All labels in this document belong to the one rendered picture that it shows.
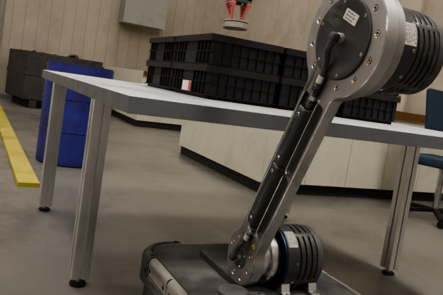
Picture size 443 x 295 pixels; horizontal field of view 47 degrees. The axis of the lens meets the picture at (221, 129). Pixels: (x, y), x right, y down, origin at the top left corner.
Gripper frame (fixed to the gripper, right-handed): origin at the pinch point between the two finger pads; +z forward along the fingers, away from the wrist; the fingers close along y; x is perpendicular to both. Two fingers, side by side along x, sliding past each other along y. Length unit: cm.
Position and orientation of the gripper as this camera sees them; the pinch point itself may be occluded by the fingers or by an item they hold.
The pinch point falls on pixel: (236, 18)
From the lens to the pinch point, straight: 220.4
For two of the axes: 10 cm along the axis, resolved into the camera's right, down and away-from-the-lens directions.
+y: -8.9, -0.9, -4.4
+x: 4.4, 0.5, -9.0
